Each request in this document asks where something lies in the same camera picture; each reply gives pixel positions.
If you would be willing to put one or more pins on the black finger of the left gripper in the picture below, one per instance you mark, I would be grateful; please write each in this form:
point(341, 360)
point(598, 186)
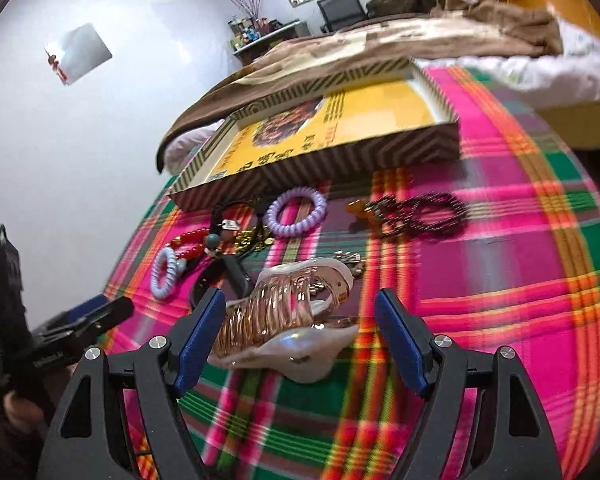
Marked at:
point(86, 322)

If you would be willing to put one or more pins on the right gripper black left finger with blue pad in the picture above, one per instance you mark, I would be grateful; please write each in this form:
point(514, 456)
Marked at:
point(90, 436)

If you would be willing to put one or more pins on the pearl gold hair claw clip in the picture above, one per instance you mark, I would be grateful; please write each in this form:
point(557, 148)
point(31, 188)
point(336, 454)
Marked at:
point(287, 323)

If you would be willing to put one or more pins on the person's left hand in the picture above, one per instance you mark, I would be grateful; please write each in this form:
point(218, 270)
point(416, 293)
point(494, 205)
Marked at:
point(26, 416)

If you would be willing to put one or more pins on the pink plaid tablecloth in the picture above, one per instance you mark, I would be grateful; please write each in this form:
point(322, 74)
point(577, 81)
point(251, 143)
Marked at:
point(525, 273)

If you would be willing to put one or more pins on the red hanging ornament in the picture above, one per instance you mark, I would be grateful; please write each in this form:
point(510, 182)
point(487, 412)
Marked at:
point(54, 61)

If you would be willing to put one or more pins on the patterned cardboard tray yellow liner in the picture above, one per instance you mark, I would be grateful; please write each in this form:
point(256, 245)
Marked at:
point(383, 116)

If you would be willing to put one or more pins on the cluttered desk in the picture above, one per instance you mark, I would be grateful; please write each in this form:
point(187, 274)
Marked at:
point(253, 38)

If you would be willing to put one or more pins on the bed with floral sheet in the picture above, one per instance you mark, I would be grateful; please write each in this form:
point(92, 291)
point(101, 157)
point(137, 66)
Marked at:
point(550, 80)

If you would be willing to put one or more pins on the brown fleece blanket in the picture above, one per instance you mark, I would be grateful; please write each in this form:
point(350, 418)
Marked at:
point(488, 28)

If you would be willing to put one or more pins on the black office chair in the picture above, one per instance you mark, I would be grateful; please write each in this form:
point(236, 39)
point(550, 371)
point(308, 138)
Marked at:
point(339, 14)

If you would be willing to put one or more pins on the silver wall panel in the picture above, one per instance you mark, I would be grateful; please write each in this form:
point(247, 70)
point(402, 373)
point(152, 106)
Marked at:
point(84, 51)

